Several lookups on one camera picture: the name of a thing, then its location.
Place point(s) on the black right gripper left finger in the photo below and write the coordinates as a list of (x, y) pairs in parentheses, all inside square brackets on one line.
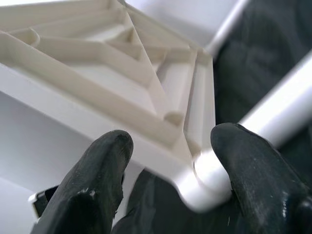
[(90, 185)]

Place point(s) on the white plastic table leg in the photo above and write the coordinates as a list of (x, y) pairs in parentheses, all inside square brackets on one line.
[(228, 26), (280, 107)]

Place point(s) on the black table cloth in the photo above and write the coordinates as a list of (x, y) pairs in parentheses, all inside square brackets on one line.
[(256, 73)]

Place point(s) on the white plastic table top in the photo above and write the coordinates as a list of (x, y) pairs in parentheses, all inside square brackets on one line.
[(73, 80)]

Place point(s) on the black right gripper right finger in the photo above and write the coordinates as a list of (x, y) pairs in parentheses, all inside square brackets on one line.
[(263, 185)]

